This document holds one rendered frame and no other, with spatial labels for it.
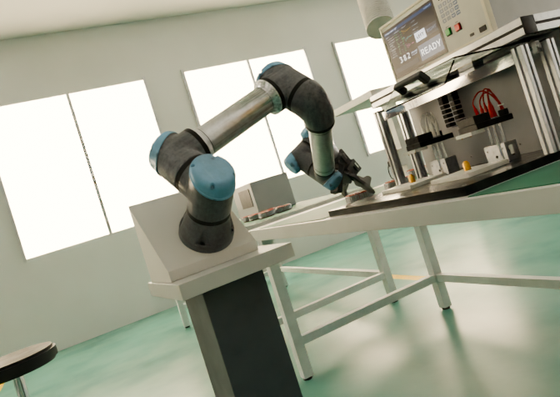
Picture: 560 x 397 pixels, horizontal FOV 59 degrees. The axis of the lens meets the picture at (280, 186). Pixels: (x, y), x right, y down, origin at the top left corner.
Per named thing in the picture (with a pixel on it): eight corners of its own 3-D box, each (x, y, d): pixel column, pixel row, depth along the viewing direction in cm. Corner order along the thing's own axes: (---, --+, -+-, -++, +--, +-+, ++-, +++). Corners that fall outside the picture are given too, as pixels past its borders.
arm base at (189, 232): (199, 261, 130) (202, 235, 124) (167, 226, 137) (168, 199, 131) (244, 238, 139) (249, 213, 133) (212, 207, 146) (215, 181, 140)
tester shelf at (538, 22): (526, 33, 123) (520, 16, 123) (372, 108, 185) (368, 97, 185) (630, 11, 141) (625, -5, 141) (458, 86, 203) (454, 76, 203)
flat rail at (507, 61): (522, 61, 125) (517, 49, 125) (380, 122, 182) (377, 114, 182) (525, 60, 126) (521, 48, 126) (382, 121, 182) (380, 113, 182)
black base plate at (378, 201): (467, 195, 111) (464, 186, 111) (329, 217, 170) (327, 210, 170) (596, 145, 131) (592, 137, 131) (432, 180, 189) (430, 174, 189)
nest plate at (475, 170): (469, 177, 129) (468, 173, 129) (431, 185, 142) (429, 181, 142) (509, 163, 135) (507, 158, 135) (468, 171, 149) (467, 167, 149)
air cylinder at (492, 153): (509, 161, 140) (503, 142, 140) (488, 165, 147) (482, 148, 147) (521, 156, 142) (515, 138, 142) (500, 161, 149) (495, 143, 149)
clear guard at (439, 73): (444, 84, 117) (437, 60, 117) (385, 112, 139) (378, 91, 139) (536, 61, 130) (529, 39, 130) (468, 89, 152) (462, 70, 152)
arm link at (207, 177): (207, 229, 125) (212, 188, 117) (172, 200, 131) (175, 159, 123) (241, 209, 133) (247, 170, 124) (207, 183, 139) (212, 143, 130)
